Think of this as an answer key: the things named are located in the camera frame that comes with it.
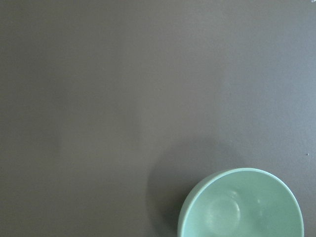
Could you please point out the pale green bowl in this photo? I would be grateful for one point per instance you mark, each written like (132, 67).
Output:
(242, 202)

